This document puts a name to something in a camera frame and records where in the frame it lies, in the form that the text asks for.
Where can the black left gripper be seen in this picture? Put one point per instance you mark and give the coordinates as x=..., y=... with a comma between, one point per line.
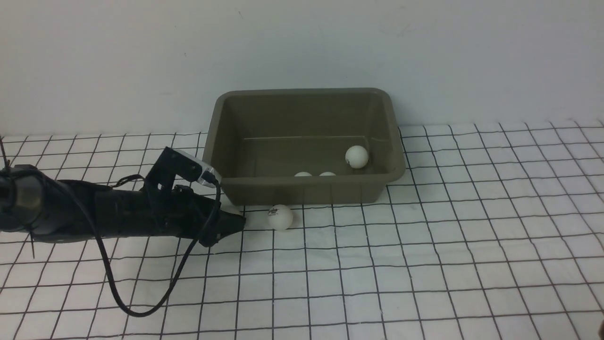
x=183, y=213

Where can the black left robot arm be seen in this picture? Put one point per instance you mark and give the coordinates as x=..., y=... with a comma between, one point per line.
x=65, y=211

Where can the white ball black logo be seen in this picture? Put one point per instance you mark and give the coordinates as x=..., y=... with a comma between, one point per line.
x=280, y=217

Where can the olive green plastic bin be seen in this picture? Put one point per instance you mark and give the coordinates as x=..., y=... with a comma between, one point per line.
x=259, y=139

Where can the white black-grid tablecloth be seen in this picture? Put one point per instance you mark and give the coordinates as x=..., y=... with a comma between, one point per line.
x=495, y=232

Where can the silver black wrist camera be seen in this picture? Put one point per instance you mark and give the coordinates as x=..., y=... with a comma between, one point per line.
x=173, y=163

